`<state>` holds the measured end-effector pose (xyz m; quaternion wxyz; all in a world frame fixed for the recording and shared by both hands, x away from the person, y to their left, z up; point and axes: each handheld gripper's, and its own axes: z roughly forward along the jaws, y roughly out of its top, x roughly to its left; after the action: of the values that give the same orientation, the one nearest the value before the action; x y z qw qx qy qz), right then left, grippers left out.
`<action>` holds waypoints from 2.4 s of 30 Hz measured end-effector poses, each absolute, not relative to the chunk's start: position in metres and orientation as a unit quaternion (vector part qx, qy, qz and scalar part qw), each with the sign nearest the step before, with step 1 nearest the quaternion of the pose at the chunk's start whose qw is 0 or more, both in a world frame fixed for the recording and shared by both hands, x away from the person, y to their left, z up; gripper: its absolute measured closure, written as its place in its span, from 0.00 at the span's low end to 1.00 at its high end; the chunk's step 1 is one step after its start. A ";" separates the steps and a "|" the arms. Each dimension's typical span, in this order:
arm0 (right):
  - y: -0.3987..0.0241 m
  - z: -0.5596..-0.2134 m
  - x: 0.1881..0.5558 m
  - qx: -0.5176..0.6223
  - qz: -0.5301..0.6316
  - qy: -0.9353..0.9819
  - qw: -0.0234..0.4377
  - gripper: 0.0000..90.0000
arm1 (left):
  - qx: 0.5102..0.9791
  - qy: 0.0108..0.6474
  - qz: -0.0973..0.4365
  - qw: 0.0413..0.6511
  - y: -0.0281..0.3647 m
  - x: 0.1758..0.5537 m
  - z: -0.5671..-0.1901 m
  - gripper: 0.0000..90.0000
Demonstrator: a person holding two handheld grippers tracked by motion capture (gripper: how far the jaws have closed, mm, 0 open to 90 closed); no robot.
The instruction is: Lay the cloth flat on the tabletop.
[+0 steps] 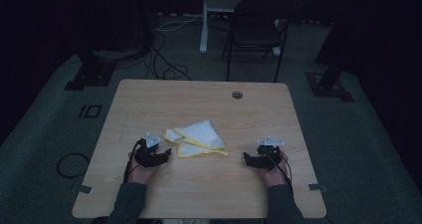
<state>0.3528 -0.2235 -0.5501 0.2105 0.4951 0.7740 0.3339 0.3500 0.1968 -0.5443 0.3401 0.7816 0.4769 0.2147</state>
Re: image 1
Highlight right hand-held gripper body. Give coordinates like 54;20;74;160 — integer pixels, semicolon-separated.
250;136;286;171

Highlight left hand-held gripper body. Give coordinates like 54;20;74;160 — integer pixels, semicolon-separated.
133;131;164;169

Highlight white towel with yellow edge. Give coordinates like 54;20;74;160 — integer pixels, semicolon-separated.
162;118;231;160

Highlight grey tape piece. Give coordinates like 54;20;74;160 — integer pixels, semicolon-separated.
308;182;328;193
76;183;95;196

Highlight black stand base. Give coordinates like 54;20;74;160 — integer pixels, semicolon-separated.
64;50;117;92
305;63;355;104

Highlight grey round floor base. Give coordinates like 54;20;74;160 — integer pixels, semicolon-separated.
92;47;144;62

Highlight black folding chair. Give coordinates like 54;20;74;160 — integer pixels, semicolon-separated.
221;0;303;84

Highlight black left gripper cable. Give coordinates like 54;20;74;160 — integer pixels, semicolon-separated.
122;138;146;184

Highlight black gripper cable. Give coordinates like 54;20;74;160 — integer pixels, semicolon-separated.
122;138;146;184
269;152;295;187

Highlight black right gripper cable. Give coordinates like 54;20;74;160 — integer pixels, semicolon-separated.
269;152;295;187

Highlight black cable loop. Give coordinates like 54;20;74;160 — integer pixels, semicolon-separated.
56;151;92;180

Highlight black floor cables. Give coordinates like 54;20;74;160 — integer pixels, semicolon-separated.
144;30;194;82

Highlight white floor cable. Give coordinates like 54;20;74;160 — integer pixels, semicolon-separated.
154;14;204;33

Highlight white desk frame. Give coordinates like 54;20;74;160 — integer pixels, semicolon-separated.
198;0;291;58

